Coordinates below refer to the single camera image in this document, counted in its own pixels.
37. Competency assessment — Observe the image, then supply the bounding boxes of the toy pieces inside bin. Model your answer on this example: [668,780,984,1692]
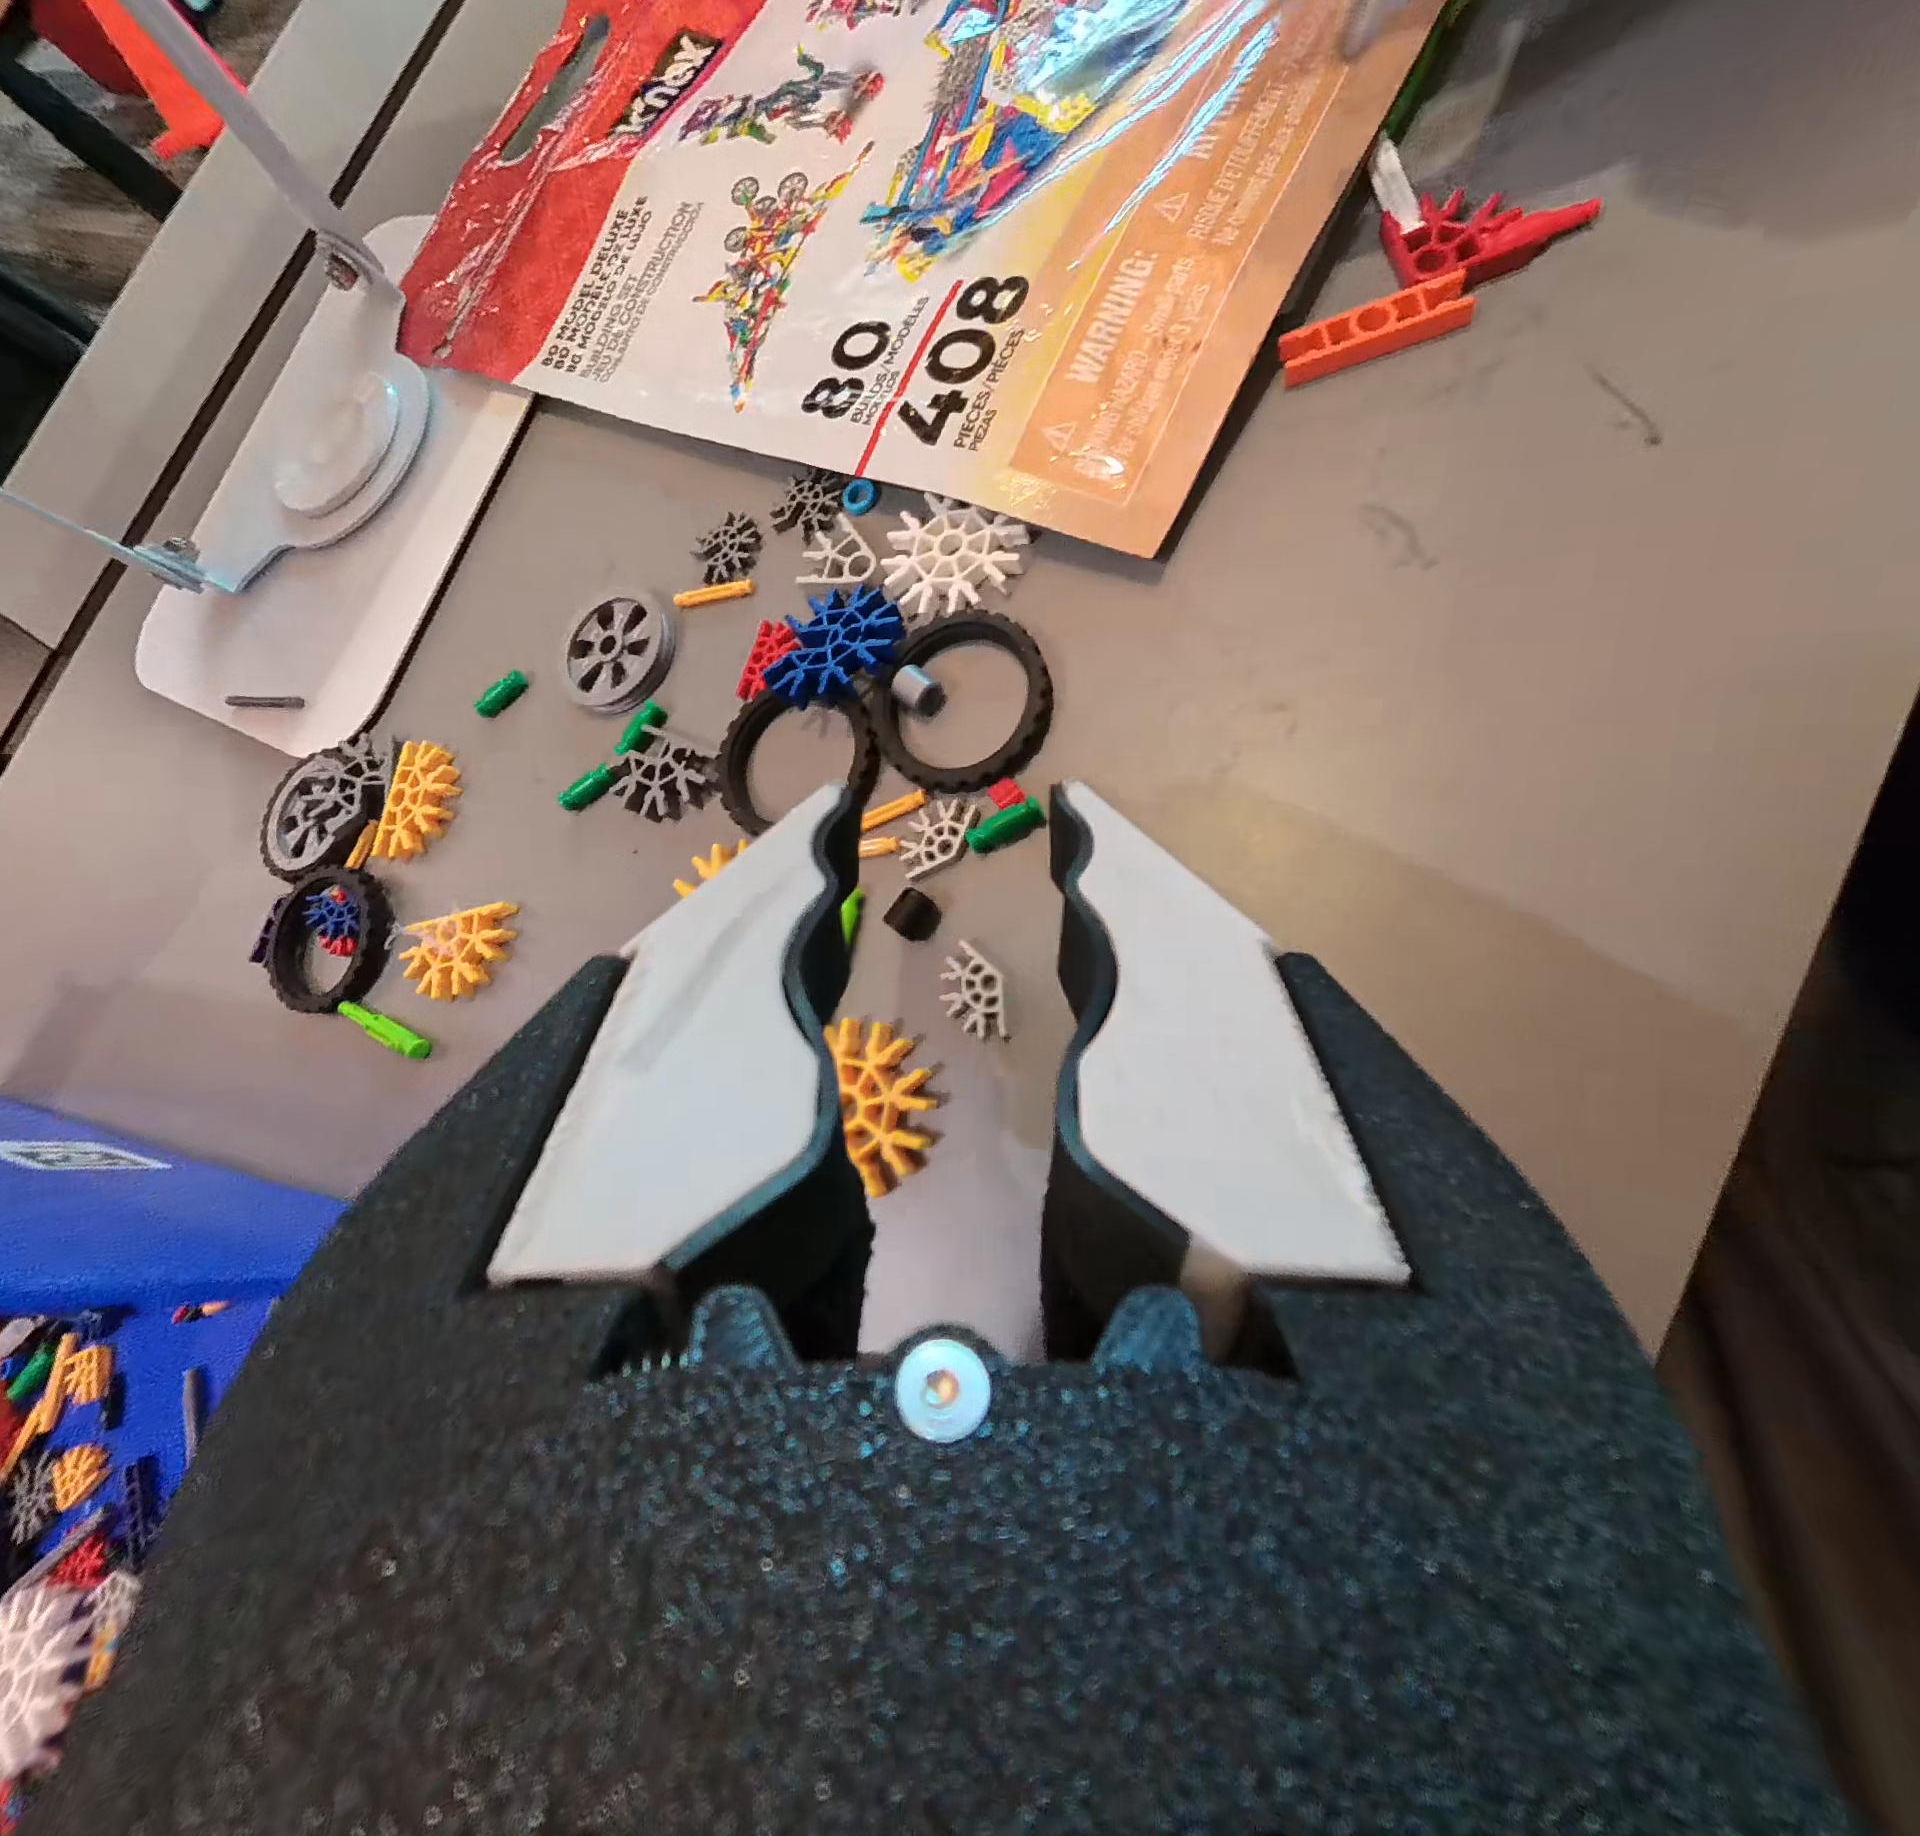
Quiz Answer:
[0,1296,233,1779]

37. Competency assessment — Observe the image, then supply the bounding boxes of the grey spoked wheel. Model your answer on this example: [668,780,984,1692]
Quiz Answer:
[261,732,394,880]

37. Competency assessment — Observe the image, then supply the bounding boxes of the white snowflake connector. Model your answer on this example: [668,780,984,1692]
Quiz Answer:
[880,497,1034,620]

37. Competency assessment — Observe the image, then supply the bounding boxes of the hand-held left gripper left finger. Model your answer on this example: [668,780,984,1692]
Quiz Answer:
[487,783,876,1294]

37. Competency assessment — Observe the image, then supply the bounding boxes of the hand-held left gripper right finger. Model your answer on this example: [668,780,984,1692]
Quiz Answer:
[1039,780,1417,1294]

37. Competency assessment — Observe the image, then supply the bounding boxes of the red connector on white rod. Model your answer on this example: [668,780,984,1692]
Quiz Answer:
[1367,142,1604,294]

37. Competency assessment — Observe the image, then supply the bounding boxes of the orange red frame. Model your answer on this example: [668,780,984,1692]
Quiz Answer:
[30,0,227,159]

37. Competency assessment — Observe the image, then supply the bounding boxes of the blue snowflake connector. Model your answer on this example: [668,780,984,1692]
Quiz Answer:
[809,587,909,659]
[779,622,887,701]

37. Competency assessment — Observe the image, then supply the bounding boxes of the black toy tire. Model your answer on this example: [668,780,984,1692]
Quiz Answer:
[870,611,1054,800]
[717,687,879,836]
[268,873,397,1015]

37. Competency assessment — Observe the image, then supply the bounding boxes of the white document stand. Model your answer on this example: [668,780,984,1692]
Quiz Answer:
[0,0,534,759]

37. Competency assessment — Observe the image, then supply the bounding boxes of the blue plastic bin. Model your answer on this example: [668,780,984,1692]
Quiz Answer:
[0,1100,347,1779]

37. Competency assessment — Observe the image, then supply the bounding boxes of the grey wheel hub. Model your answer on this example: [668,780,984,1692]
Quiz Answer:
[561,592,677,709]

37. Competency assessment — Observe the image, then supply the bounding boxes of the grey fan connector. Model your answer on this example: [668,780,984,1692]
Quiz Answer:
[606,738,719,822]

